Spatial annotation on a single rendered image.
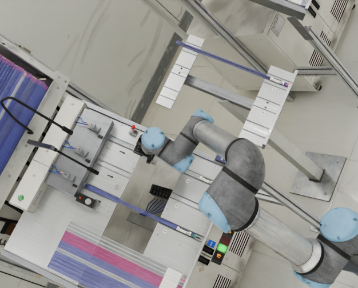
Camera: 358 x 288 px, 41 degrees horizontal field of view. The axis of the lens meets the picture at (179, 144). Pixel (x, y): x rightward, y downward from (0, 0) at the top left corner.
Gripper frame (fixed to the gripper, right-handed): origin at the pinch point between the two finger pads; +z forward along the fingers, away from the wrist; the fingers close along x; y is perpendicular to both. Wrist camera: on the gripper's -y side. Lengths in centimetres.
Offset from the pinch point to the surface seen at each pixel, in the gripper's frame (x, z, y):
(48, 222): 41.2, 5.5, 25.8
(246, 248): 13, 55, -64
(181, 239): 25.3, -3.4, -24.5
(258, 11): -99, 34, -17
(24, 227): 47, 7, 33
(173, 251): 30.9, -3.3, -23.7
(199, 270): 33, 40, -44
